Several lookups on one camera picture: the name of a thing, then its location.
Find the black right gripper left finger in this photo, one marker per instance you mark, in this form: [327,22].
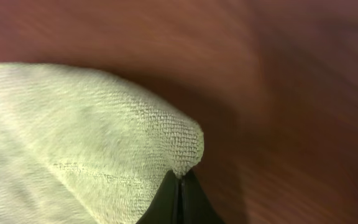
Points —
[164,206]

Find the light green cloth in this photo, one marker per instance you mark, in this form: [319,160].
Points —
[80,145]

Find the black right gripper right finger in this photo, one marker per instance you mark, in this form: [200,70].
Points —
[195,206]

